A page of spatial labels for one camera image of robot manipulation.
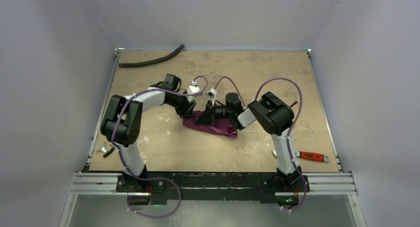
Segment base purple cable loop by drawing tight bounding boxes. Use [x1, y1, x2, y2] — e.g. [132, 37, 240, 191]
[126, 177, 182, 219]

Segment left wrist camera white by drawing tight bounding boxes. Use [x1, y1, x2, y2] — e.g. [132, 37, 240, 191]
[186, 82, 203, 102]

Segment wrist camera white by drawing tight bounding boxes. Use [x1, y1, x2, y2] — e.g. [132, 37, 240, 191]
[206, 88, 217, 106]
[186, 82, 203, 102]

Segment black handled pliers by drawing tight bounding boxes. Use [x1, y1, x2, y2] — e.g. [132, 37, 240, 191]
[96, 142, 115, 158]

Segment purple cloth napkin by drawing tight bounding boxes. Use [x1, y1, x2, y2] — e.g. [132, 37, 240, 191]
[182, 111, 238, 138]

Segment black foam hose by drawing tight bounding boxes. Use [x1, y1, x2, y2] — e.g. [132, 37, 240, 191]
[118, 44, 185, 68]

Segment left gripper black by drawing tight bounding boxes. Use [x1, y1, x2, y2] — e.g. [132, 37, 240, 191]
[166, 92, 196, 119]

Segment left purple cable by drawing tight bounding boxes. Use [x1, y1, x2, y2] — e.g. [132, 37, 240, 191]
[111, 75, 209, 187]

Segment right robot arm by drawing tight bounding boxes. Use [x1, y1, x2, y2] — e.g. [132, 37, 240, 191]
[190, 92, 301, 191]

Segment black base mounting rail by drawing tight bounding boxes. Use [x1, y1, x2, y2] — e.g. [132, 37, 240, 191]
[116, 171, 310, 206]

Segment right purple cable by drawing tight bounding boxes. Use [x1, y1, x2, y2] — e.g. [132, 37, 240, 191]
[213, 76, 309, 213]

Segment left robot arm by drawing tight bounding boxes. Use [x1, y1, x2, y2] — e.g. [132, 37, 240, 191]
[100, 74, 203, 192]

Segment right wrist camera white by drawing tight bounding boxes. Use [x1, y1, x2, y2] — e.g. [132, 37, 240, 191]
[206, 88, 217, 106]

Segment adjustable wrench red handle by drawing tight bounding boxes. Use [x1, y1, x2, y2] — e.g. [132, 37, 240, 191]
[271, 150, 331, 163]

